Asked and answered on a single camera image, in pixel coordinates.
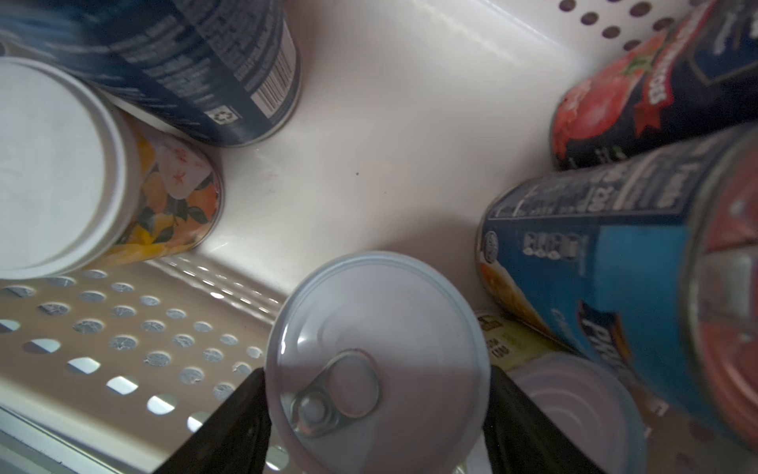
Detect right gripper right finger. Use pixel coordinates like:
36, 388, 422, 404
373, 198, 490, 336
483, 365, 602, 474

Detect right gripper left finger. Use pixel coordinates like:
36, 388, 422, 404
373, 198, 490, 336
156, 369, 272, 474

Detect small green can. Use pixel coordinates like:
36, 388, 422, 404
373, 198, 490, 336
475, 310, 647, 473

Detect small pink can back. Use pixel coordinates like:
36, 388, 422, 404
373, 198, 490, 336
265, 252, 491, 473

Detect blue Progresso noodle soup can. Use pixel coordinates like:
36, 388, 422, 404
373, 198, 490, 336
475, 124, 757, 447

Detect short yellow can white lid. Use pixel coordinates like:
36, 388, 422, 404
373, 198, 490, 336
1, 57, 224, 280

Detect dark chopped tomatoes can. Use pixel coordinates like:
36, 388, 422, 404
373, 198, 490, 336
550, 1, 757, 170

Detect white perforated plastic basket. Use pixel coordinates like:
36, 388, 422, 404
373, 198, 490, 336
0, 0, 758, 474

